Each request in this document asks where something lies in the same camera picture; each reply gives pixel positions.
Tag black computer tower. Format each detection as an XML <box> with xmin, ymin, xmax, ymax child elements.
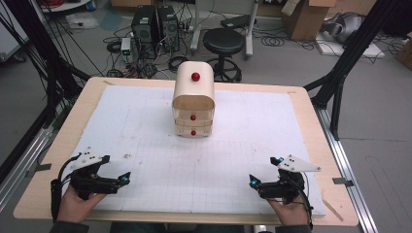
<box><xmin>156</xmin><ymin>5</ymin><xmax>181</xmax><ymax>54</ymax></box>
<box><xmin>130</xmin><ymin>5</ymin><xmax>157</xmax><ymax>60</ymax></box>

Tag white desk leg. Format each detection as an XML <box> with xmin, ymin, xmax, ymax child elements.
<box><xmin>244</xmin><ymin>0</ymin><xmax>260</xmax><ymax>59</ymax></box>
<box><xmin>189</xmin><ymin>0</ymin><xmax>202</xmax><ymax>52</ymax></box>

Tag person's left hand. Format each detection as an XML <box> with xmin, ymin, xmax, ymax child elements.
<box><xmin>57</xmin><ymin>184</ymin><xmax>107</xmax><ymax>225</ymax></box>

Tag wooden drawer with red knob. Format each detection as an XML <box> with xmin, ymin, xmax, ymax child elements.
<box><xmin>174</xmin><ymin>122</ymin><xmax>214</xmax><ymax>139</ymax></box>
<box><xmin>174</xmin><ymin>109</ymin><xmax>215</xmax><ymax>126</ymax></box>

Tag small wooden drawer chest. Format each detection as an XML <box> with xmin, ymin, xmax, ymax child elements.
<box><xmin>171</xmin><ymin>60</ymin><xmax>216</xmax><ymax>139</ymax></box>

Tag aluminium rail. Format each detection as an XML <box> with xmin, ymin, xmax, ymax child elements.
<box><xmin>314</xmin><ymin>106</ymin><xmax>379</xmax><ymax>233</ymax></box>
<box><xmin>0</xmin><ymin>124</ymin><xmax>56</xmax><ymax>214</ymax></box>

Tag flat black device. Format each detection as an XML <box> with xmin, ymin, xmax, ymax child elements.
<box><xmin>220</xmin><ymin>14</ymin><xmax>258</xmax><ymax>29</ymax></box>

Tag white foam board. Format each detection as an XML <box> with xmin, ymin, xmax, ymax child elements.
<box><xmin>315</xmin><ymin>32</ymin><xmax>387</xmax><ymax>60</ymax></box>

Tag large cardboard box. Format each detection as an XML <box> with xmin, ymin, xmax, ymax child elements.
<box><xmin>280</xmin><ymin>0</ymin><xmax>338</xmax><ymax>41</ymax></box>

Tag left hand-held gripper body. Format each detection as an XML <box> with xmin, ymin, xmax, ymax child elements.
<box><xmin>69</xmin><ymin>147</ymin><xmax>121</xmax><ymax>201</ymax></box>

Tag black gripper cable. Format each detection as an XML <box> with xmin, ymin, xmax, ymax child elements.
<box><xmin>50</xmin><ymin>152</ymin><xmax>82</xmax><ymax>223</ymax></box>
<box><xmin>292</xmin><ymin>173</ymin><xmax>315</xmax><ymax>230</ymax></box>

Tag grey tape strip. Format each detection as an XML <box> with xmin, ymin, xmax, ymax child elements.
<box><xmin>331</xmin><ymin>177</ymin><xmax>355</xmax><ymax>188</ymax></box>

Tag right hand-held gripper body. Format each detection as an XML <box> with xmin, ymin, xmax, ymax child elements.
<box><xmin>257</xmin><ymin>153</ymin><xmax>323</xmax><ymax>206</ymax></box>

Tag white grid mat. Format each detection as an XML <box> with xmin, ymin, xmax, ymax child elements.
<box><xmin>63</xmin><ymin>84</ymin><xmax>327</xmax><ymax>217</ymax></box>

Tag grey white machine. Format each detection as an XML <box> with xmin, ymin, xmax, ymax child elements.
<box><xmin>321</xmin><ymin>11</ymin><xmax>367</xmax><ymax>45</ymax></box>

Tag black metal frame stand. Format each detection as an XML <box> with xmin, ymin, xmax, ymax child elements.
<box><xmin>2</xmin><ymin>0</ymin><xmax>93</xmax><ymax>129</ymax></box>
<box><xmin>303</xmin><ymin>0</ymin><xmax>402</xmax><ymax>142</ymax></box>

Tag thin wooden stick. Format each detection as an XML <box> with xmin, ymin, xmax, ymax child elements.
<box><xmin>322</xmin><ymin>197</ymin><xmax>345</xmax><ymax>223</ymax></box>

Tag person's right hand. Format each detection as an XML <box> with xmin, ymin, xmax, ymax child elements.
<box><xmin>266</xmin><ymin>193</ymin><xmax>309</xmax><ymax>226</ymax></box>

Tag small silver power box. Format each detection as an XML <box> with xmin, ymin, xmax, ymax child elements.
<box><xmin>120</xmin><ymin>37</ymin><xmax>132</xmax><ymax>56</ymax></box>

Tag black round stool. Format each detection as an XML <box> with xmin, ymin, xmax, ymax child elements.
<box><xmin>202</xmin><ymin>27</ymin><xmax>247</xmax><ymax>83</ymax></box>

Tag coiled black cable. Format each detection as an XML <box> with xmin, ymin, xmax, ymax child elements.
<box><xmin>167</xmin><ymin>55</ymin><xmax>189</xmax><ymax>73</ymax></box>
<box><xmin>260</xmin><ymin>34</ymin><xmax>286</xmax><ymax>48</ymax></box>

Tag small cardboard box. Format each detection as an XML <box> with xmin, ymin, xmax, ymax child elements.
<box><xmin>394</xmin><ymin>36</ymin><xmax>412</xmax><ymax>72</ymax></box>

